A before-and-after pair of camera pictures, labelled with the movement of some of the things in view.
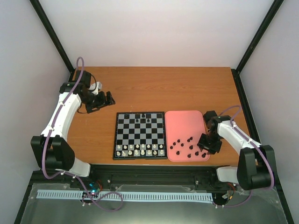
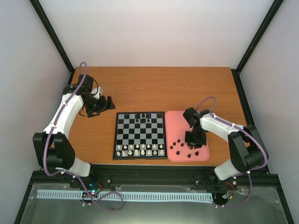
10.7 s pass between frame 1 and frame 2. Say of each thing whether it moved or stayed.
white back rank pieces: stayed
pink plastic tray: stayed
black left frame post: stayed
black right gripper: moved
